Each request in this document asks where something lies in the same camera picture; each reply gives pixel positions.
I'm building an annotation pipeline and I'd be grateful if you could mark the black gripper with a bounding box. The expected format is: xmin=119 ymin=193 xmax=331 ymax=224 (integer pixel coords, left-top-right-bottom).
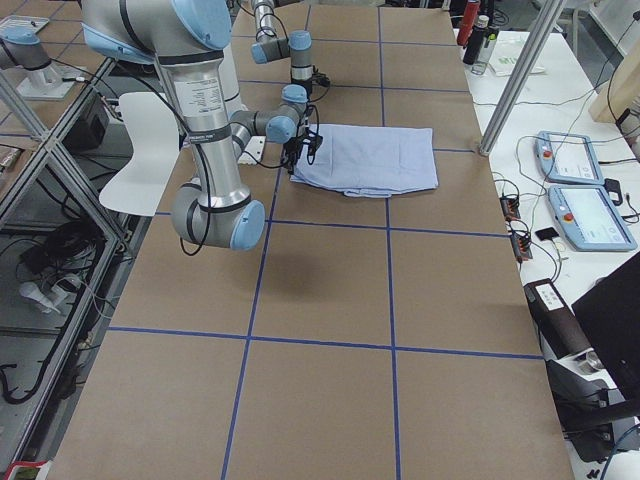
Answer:
xmin=292 ymin=72 xmax=330 ymax=105
xmin=280 ymin=104 xmax=323 ymax=175

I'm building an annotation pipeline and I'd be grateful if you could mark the light blue striped shirt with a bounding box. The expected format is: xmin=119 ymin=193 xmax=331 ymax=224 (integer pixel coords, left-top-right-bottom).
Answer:
xmin=290 ymin=124 xmax=439 ymax=198

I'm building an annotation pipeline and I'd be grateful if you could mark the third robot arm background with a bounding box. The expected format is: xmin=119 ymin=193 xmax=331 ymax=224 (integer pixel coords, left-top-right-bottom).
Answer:
xmin=1 ymin=26 xmax=75 ymax=100

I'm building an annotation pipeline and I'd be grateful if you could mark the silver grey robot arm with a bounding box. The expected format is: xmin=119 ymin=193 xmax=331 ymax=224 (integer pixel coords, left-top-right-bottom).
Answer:
xmin=81 ymin=1 xmax=322 ymax=250
xmin=250 ymin=0 xmax=331 ymax=102

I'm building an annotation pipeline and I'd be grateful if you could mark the white curved chair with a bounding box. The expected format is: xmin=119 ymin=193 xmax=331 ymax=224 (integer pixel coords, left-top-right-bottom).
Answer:
xmin=99 ymin=92 xmax=180 ymax=216

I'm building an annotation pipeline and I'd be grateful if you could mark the black insulated bottle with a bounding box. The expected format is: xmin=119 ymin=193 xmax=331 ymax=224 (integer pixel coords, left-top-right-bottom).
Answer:
xmin=462 ymin=15 xmax=490 ymax=65

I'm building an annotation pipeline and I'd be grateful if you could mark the red bottle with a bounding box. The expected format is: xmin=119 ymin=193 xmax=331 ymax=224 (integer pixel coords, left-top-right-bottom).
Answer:
xmin=456 ymin=0 xmax=481 ymax=47

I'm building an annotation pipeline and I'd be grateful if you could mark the clear water bottle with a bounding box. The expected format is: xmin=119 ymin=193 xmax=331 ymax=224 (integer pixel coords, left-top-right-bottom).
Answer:
xmin=471 ymin=27 xmax=500 ymax=75

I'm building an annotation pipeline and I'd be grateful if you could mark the upper blue teach pendant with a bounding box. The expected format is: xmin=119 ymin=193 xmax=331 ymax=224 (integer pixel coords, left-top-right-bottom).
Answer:
xmin=534 ymin=130 xmax=604 ymax=186

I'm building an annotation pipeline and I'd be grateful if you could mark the blue teach pendant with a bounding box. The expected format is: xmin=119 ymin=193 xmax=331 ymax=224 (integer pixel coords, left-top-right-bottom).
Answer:
xmin=547 ymin=185 xmax=637 ymax=252
xmin=534 ymin=130 xmax=604 ymax=186

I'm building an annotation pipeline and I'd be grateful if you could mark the small black phone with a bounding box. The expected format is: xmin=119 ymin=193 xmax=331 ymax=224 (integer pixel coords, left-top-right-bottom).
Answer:
xmin=535 ymin=227 xmax=559 ymax=241

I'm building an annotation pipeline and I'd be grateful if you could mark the lower blue teach pendant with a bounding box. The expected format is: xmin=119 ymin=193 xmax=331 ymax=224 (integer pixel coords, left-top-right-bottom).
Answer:
xmin=547 ymin=185 xmax=637 ymax=252

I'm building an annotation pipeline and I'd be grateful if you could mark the dark brown rectangular box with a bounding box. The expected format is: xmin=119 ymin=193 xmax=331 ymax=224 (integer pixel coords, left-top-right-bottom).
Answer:
xmin=523 ymin=279 xmax=593 ymax=359

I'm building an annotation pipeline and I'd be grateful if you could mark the black monitor stand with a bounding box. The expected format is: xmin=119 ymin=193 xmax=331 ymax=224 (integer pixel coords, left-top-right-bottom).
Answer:
xmin=546 ymin=255 xmax=639 ymax=462

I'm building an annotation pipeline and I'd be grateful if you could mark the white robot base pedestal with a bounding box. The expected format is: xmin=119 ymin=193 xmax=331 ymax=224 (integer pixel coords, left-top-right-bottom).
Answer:
xmin=214 ymin=0 xmax=266 ymax=166

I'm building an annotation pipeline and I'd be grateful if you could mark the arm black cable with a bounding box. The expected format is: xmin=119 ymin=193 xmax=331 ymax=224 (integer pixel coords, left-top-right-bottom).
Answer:
xmin=179 ymin=104 xmax=324 ymax=257

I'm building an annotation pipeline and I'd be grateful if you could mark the grey metal frame post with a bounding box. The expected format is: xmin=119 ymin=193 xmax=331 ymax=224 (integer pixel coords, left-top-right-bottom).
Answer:
xmin=478 ymin=0 xmax=566 ymax=157

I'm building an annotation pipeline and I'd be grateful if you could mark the aluminium frame rail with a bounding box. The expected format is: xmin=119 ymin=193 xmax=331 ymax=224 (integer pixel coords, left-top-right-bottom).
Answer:
xmin=0 ymin=49 xmax=151 ymax=466

